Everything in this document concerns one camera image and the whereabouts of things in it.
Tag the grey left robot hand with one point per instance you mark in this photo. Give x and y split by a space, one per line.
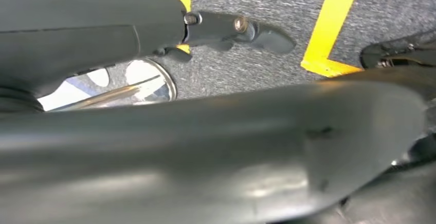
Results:
85 28

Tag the chrome round base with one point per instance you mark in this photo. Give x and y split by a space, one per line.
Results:
150 76

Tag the black robot foot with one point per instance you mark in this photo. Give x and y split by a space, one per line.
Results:
402 54

